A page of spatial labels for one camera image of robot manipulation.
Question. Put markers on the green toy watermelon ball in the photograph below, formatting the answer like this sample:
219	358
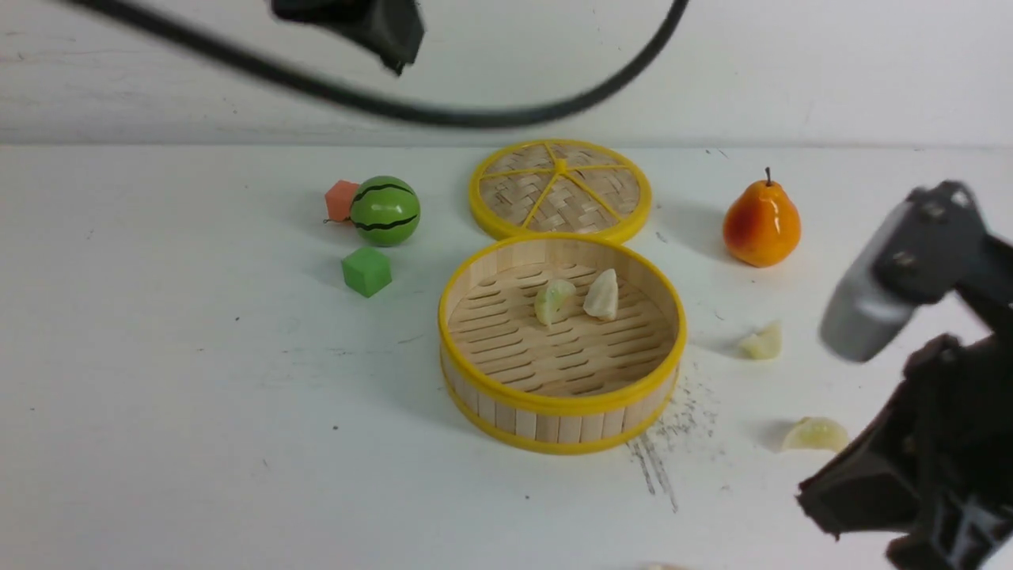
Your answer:
385	211

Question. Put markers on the greenish dumpling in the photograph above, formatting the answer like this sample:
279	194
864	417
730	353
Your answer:
550	300

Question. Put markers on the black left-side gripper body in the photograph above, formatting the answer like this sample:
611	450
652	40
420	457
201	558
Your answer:
391	30

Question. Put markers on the woven bamboo steamer lid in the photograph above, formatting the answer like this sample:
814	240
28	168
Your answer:
559	185

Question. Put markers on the bamboo steamer tray yellow rim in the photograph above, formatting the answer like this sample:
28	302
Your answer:
581	386

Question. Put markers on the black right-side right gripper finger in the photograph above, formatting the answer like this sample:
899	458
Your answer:
875	483

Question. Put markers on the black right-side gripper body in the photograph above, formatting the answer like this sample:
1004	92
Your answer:
962	445

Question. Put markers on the white dumpling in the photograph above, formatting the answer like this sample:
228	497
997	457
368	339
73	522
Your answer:
763	344
601	299

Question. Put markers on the orange toy pear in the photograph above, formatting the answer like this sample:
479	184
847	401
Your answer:
762	227

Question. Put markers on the orange-pink foam cube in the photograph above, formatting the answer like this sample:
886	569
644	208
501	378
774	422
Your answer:
338	200

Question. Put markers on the pale dumpling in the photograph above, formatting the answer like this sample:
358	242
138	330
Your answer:
816	433

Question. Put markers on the green foam cube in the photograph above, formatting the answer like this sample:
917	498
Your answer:
367	271

